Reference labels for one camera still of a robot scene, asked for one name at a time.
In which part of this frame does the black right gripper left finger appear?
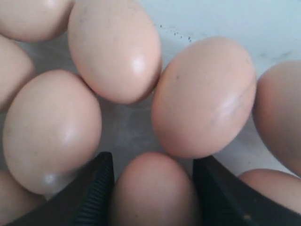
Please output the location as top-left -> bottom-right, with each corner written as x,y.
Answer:
8,152 -> 114,226

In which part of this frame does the brown egg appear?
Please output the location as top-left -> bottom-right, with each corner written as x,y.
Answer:
0,170 -> 46,226
0,0 -> 74,42
3,70 -> 102,194
109,152 -> 201,226
68,0 -> 162,104
0,36 -> 35,112
238,169 -> 301,214
151,37 -> 257,159
253,60 -> 301,176

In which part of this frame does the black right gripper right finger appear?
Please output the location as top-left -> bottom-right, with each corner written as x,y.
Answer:
192,156 -> 301,226

